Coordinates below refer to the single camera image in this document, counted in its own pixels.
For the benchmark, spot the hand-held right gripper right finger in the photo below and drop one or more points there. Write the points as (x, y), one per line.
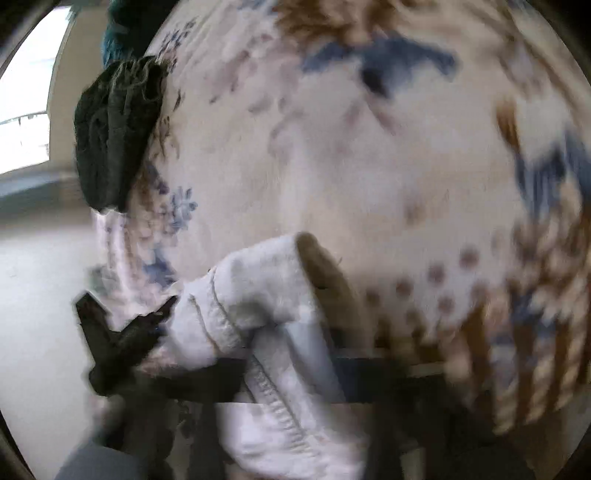
(369, 381)

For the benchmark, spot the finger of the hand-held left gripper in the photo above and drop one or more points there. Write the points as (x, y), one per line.
(120, 350)

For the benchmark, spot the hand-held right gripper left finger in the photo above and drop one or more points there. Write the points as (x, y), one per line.
(221, 383)

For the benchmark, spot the white pants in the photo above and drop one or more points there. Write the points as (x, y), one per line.
(277, 415)

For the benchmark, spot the pink mattress sheet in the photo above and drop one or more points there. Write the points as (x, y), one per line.
(113, 249)

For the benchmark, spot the grey fleece cloth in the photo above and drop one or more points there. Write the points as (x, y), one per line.
(111, 138)

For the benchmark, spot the floral bed blanket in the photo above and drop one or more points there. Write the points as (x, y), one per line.
(369, 161)

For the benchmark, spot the barred window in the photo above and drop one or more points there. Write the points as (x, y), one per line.
(23, 83)

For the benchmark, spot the dark teal folded blanket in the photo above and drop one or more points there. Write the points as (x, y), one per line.
(124, 27)

